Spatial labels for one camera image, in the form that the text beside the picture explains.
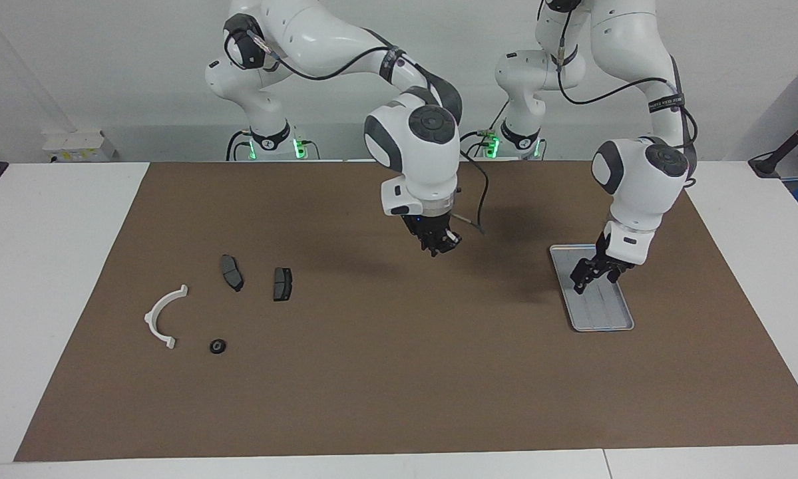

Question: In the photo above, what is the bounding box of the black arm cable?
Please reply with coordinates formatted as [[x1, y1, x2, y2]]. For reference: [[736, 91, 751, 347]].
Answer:
[[224, 30, 490, 235], [538, 0, 699, 194]]

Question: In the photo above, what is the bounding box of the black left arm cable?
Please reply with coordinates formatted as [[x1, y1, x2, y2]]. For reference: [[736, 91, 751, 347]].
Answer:
[[538, 0, 699, 194]]

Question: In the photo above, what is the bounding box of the curved dark brake pad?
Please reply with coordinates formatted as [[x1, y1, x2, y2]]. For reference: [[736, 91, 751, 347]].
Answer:
[[220, 254, 244, 293]]

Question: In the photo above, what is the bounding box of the white power box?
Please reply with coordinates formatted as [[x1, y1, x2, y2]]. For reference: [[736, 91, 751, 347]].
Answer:
[[42, 130, 116, 164]]

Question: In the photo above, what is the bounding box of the brown table mat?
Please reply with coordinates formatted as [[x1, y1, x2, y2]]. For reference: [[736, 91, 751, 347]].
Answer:
[[14, 161, 798, 462]]

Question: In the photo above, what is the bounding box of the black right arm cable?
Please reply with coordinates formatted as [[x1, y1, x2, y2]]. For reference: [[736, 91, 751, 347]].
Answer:
[[224, 30, 490, 235]]

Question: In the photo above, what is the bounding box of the silver metal tray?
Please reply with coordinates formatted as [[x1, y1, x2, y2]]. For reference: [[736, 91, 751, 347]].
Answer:
[[549, 244, 635, 332]]

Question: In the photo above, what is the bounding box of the white semicircular bracket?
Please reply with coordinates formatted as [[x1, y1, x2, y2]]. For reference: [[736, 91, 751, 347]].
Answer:
[[144, 285, 189, 350]]

